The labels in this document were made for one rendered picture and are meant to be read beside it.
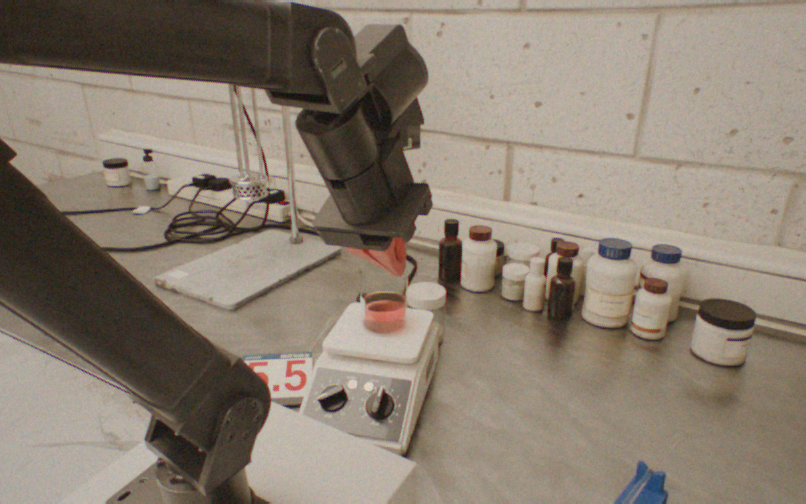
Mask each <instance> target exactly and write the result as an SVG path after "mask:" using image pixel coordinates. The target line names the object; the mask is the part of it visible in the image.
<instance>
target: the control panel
mask: <svg viewBox="0 0 806 504"><path fill-rule="evenodd" d="M351 381H354V382H355V383H356V386H355V387H353V388H351V387H350V386H349V383H350V382H351ZM367 384H371V385H372V389H371V390H367V389H366V385H367ZM330 385H343V387H344V389H345V391H346V394H347V401H346V403H345V405H344V406H343V407H342V408H341V409H340V410H338V411H335V412H328V411H325V410H324V409H323V408H322V407H321V405H320V404H319V402H318V401H317V395H318V394H320V393H321V392H322V391H323V390H324V389H325V388H326V387H328V386H330ZM411 385H412V380H406V379H399V378H393V377H386V376H379V375H372V374H365V373H358V372H351V371H344V370H337V369H330V368H322V367H318V369H317V372H316V375H315V378H314V381H313V384H312V387H311V390H310V393H309V396H308V399H307V402H306V405H305V408H304V411H303V414H302V415H305V416H307V417H309V418H312V419H314V420H317V421H319V422H321V423H324V424H326V425H328V426H331V427H333V428H335V429H338V430H340V431H343V432H345V433H347V434H353V435H359V436H365V437H371V438H377V439H382V440H388V441H394V442H398V441H399V440H400V436H401V431H402V427H403V422H404V417H405V413H406V408H407V403H408V399H409V394H410V389H411ZM381 386H383V387H384V388H385V391H386V393H388V394H389V395H390V396H391V397H392V399H393V402H394V408H393V411H392V413H391V414H390V415H389V416H388V417H387V418H385V419H381V420H377V419H373V418H372V417H370V416H369V415H368V413H367V411H366V402H367V400H368V398H369V397H370V396H371V395H372V394H374V393H376V392H377V389H378V388H379V387H381Z"/></svg>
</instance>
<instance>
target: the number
mask: <svg viewBox="0 0 806 504"><path fill-rule="evenodd" d="M244 362H245V363H247V364H248V365H249V366H250V367H251V368H252V369H253V370H254V371H255V372H256V373H257V374H258V375H260V376H261V378H262V379H263V380H264V381H265V382H266V383H267V384H268V386H269V388H270V391H271V393H288V392H306V390H307V387H308V384H309V381H310V358H294V359H274V360H254V361H244Z"/></svg>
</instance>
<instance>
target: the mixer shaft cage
mask: <svg viewBox="0 0 806 504"><path fill-rule="evenodd" d="M228 87H229V95H230V104H231V112H232V120H233V128H234V136H235V145H236V153H237V161H238V170H239V172H238V174H237V175H234V176H232V177H230V179H229V181H230V184H231V185H232V188H233V194H232V196H233V198H235V199H239V200H256V199H261V198H264V197H266V196H267V195H268V191H267V185H266V183H267V182H268V176H267V175H265V174H264V170H263V160H262V150H261V140H260V131H259V121H258V111H257V102H256V92H255V89H254V88H251V94H252V103H253V112H254V122H255V131H256V141H257V150H258V160H259V170H260V173H250V164H249V155H248V146H247V137H246V128H245V120H244V111H243V102H242V93H241V87H238V86H236V92H237V101H238V109H239V118H240V126H241V135H242V143H243V152H244V161H245V170H246V173H244V171H243V163H242V154H241V145H240V137H239V128H238V120H237V111H236V103H235V95H234V86H232V85H231V84H228ZM259 194H260V195H259ZM238 195H239V196H238ZM242 195H243V196H244V197H243V196H242ZM254 196H255V197H254Z"/></svg>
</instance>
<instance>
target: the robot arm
mask: <svg viewBox="0 0 806 504"><path fill-rule="evenodd" d="M0 64H8V65H19V66H31V67H44V68H54V69H65V70H75V71H86V72H96V73H107V74H118V75H129V76H140V77H151V78H163V79H174V80H186V81H198V82H210V83H222V84H231V85H232V86H238V87H246V88H254V89H262V90H264V91H265V93H266V95H267V97H268V98H269V100H270V102H271V104H276V105H280V106H288V107H295V108H302V110H301V112H300V113H299V114H298V116H297V118H296V120H295V127H296V129H297V131H298V133H299V135H300V137H301V139H302V141H303V143H304V144H305V146H306V148H307V150H308V152H309V154H310V156H311V158H312V160H313V162H314V164H315V166H316V168H317V169H318V171H319V173H320V175H321V177H322V179H323V181H324V183H325V185H326V187H327V189H328V191H329V193H330V195H329V196H328V198H327V200H326V201H325V203H324V204H323V206H322V207H321V209H320V211H319V212H318V214H317V215H316V217H315V219H314V220H313V222H312V225H313V226H314V228H315V230H316V232H317V233H318V234H319V235H320V236H321V238H322V240H323V241H324V243H325V244H326V245H331V246H341V247H346V248H347V250H348V251H349V252H350V253H352V254H354V255H356V256H358V257H360V258H362V259H365V260H367V261H369V262H371V263H373V264H375V265H377V266H379V267H381V268H382V269H384V270H386V271H387V272H389V273H391V274H393V275H394V276H396V277H401V276H402V275H403V272H404V270H405V268H406V243H407V242H409V241H410V240H411V239H412V237H413V235H414V233H415V231H416V229H417V227H416V225H415V221H416V219H417V217H418V215H421V216H427V215H429V212H430V210H431V208H432V206H433V201H432V193H431V190H430V187H429V184H427V183H417V182H414V178H413V176H412V173H411V170H410V168H409V165H408V162H407V160H406V157H405V154H404V152H403V151H407V150H413V149H419V148H421V140H420V131H421V125H424V117H423V113H422V110H421V107H420V104H419V101H418V98H417V96H418V95H419V94H420V93H421V92H422V91H423V90H424V88H425V87H426V86H427V83H428V79H429V74H428V69H427V66H426V63H425V61H424V59H423V58H422V56H421V55H420V53H419V52H418V51H417V50H416V49H415V48H414V47H413V46H412V45H411V44H410V43H409V41H408V38H407V35H406V32H405V29H404V27H403V26H402V25H401V24H367V25H365V26H364V27H363V28H362V29H361V30H360V31H359V32H358V33H357V34H356V35H355V36H354V35H353V32H352V30H351V28H350V26H349V24H348V23H347V21H346V20H345V19H344V18H343V17H342V16H341V15H340V14H338V13H337V12H334V11H331V10H327V9H323V8H318V7H314V6H309V5H305V4H300V3H296V2H278V1H273V0H0ZM16 156H17V152H15V151H14V150H13V149H12V148H11V147H10V146H9V145H8V144H6V143H5V142H4V141H3V140H2V139H1V138H0V305H1V306H2V307H4V308H5V309H7V310H8V311H10V312H11V313H13V314H14V315H16V316H18V317H19V318H21V319H22V320H24V321H25V322H27V323H28V324H30V325H31V326H33V327H34V328H36V329H37V330H39V331H40V332H42V335H43V336H48V337H49V338H51V339H50V340H51V341H52V342H57V343H58V344H60V345H61V346H63V347H64V348H66V349H67V350H69V351H70V352H72V353H73V354H75V355H76V356H78V357H79V358H81V359H82V360H84V361H85V362H87V363H88V364H89V365H91V366H92V367H94V368H95V369H97V370H98V371H100V372H101V373H103V374H102V375H103V376H105V377H106V376H107V377H109V378H110V379H111V381H112V382H113V383H115V382H116V383H117V384H119V385H120V386H122V387H123V388H125V389H126V390H128V391H129V392H130V393H131V394H130V395H129V396H128V397H129V398H131V399H132V401H131V402H132V403H134V404H135V403H137V404H139V405H140V406H141V407H143V408H144V409H146V410H147V411H148V412H150V413H151V414H152V415H151V418H150V421H149V424H148V428H147V431H146V434H145V437H144V441H145V445H146V448H147V449H149V450H150V451H151V452H152V453H154V454H155V455H156V456H157V457H158V459H157V461H156V462H154V463H153V464H152V465H151V466H149V467H148V468H147V469H145V470H144V471H143V472H142V473H140V474H139V475H138V476H137V477H135V478H134V479H133V480H131V481H130V482H129V483H128V484H126V485H125V486H124V487H122V488H121V489H120V490H119V491H117V492H116V493H115V494H113V495H112V496H111V497H110V498H108V499H107V500H106V501H105V503H104V504H272V503H270V502H268V501H266V500H264V499H263V498H261V497H259V496H257V495H256V494H255V492H254V490H253V489H252V488H251V486H249V483H248V479H247V474H246V469H245V467H246V466H247V465H249V464H250V463H251V462H252V459H251V457H252V452H253V449H254V445H255V442H256V439H257V436H258V434H259V433H260V431H261V430H262V428H263V427H264V425H265V423H266V421H267V418H268V416H269V413H270V409H271V400H272V398H271V391H270V388H269V386H268V384H267V383H266V382H265V381H264V380H263V379H262V378H261V376H260V375H258V374H257V373H256V372H255V371H254V370H253V369H252V368H251V367H250V366H249V365H248V364H247V363H245V362H244V361H243V360H242V358H241V357H238V356H237V355H235V354H233V353H231V352H229V351H227V350H226V349H224V348H222V347H220V346H218V345H216V344H215V343H213V342H211V341H209V340H208V339H207V338H206V337H205V336H203V335H202V334H201V333H199V332H198V331H196V330H195V329H194V328H192V327H191V326H190V325H189V324H187V323H186V322H185V321H184V320H182V319H181V318H180V317H179V316H178V315H177V314H176V313H175V312H173V311H172V310H171V309H170V308H169V307H168V306H167V305H166V304H165V303H163V302H162V301H161V300H160V299H159V298H158V297H157V296H156V295H155V294H153V293H152V292H151V291H150V290H149V289H148V288H147V287H146V286H144V285H143V284H142V283H141V282H140V281H139V280H138V279H137V278H135V277H134V276H133V275H132V274H131V273H130V272H129V271H128V270H126V269H125V268H124V267H123V266H122V265H121V264H120V263H119V262H117V261H116V260H115V259H114V258H113V257H112V256H111V255H109V254H108V253H107V252H106V251H105V250H104V249H103V248H102V247H100V246H99V245H98V244H97V243H96V242H95V241H94V240H92V239H91V238H90V237H89V236H88V235H87V234H86V233H84V232H83V231H82V230H81V229H80V228H79V227H78V226H76V225H75V224H74V223H73V222H72V221H71V220H70V219H68V218H67V217H66V216H65V215H64V214H63V213H62V212H61V211H59V210H58V209H57V208H56V207H55V206H54V205H53V203H52V202H51V201H50V200H49V198H48V197H47V196H46V194H45V193H44V192H42V191H41V190H40V189H39V188H38V187H37V186H36V185H35V184H34V183H33V182H32V181H31V180H30V179H28V178H27V177H26V176H25V175H24V174H23V173H22V172H20V171H19V170H18V169H17V168H16V167H15V166H13V165H12V164H11V163H10V161H11V160H12V159H14V158H15V157H16Z"/></svg>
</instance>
